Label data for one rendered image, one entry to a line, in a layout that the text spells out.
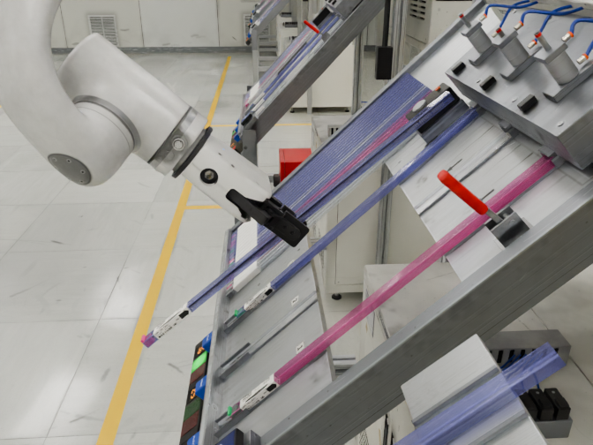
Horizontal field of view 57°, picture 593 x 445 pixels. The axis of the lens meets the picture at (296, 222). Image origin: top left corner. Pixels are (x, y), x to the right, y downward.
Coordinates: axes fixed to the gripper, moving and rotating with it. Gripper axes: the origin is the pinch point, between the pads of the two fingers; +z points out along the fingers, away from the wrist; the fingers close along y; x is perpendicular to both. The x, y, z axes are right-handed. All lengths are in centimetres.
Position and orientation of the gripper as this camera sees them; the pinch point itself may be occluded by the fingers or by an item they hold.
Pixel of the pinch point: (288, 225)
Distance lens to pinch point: 69.8
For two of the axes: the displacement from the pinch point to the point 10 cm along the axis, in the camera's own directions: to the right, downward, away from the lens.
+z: 7.5, 5.8, 3.1
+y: -1.1, -3.5, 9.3
